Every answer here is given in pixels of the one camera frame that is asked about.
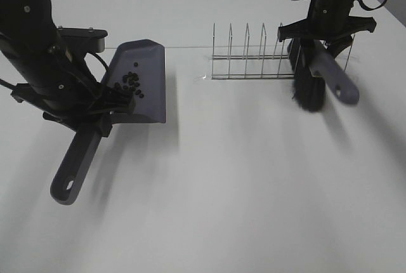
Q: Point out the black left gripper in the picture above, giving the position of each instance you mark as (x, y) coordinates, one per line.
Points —
(80, 111)

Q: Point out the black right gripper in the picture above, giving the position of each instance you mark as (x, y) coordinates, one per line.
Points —
(328, 28)

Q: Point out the pile of coffee beans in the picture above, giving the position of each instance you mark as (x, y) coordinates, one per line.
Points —
(130, 82)

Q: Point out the grey plastic dustpan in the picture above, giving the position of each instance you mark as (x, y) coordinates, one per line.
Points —
(147, 58)

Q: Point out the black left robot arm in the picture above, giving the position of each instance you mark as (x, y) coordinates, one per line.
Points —
(52, 62)

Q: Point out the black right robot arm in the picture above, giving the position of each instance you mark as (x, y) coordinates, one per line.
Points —
(339, 8)

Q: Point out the metal wire rack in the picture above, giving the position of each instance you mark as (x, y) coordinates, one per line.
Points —
(252, 56)

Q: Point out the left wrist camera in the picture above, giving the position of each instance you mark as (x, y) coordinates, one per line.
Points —
(87, 40)

